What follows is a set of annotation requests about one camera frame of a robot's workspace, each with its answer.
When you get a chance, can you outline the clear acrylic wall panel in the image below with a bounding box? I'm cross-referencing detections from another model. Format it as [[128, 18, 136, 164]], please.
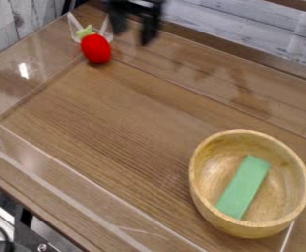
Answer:
[[0, 124, 204, 252]]

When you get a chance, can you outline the green rectangular block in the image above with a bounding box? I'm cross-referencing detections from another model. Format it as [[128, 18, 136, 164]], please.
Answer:
[[216, 156, 271, 220]]

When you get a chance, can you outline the wooden bowl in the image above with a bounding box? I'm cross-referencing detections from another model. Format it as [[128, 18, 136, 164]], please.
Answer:
[[189, 129, 306, 239]]

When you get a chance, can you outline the black table leg frame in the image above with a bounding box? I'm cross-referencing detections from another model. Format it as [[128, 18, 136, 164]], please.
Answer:
[[13, 205, 74, 252]]

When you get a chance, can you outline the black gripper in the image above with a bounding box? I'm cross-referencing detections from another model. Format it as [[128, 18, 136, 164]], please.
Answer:
[[102, 0, 166, 46]]

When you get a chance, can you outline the red plush strawberry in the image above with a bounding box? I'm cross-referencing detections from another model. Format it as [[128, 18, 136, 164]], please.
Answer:
[[77, 25, 113, 64]]

